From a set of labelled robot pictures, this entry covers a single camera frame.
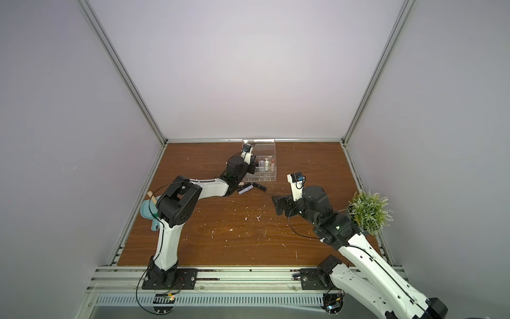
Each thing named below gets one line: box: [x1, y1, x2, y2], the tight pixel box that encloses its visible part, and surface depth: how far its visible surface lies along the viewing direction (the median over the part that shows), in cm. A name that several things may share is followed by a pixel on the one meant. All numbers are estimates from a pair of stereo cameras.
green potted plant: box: [339, 190, 394, 236], surface depth 75 cm
